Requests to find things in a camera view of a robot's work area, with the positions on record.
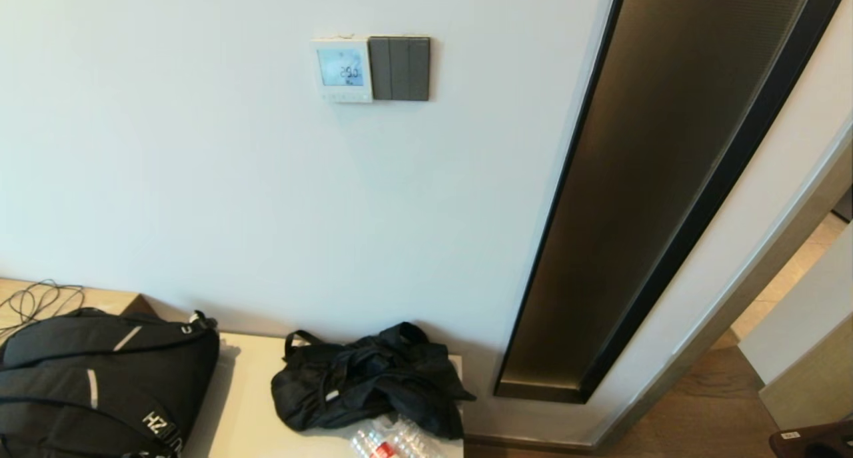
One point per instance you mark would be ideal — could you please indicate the grey triple wall switch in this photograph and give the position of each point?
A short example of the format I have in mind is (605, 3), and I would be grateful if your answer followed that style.
(400, 68)

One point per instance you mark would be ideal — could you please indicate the black backpack with white print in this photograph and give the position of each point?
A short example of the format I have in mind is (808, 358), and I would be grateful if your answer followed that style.
(80, 384)

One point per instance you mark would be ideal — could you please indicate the grey-brown door frame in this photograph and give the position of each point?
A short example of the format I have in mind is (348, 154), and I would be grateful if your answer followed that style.
(753, 278)

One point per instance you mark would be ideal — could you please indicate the white low cabinet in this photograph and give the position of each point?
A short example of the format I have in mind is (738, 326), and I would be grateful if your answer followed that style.
(243, 404)

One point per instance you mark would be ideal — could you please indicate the crumpled black fabric bag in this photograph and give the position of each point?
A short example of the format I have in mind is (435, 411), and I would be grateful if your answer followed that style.
(373, 378)

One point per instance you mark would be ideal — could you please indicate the beige wooden door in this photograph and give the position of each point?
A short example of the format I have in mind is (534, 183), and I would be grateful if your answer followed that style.
(806, 324)

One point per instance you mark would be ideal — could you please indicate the clear bottle pack red label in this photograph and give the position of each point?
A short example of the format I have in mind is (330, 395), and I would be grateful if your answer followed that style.
(393, 443)

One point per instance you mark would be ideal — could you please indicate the white wall thermostat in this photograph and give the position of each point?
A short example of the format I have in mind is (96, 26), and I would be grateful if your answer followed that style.
(341, 68)

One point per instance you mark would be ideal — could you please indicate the light wooden desk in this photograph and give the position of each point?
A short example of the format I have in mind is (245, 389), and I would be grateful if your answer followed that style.
(106, 299)

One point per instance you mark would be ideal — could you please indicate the dark object with white label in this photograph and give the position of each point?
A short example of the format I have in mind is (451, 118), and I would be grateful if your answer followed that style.
(816, 441)

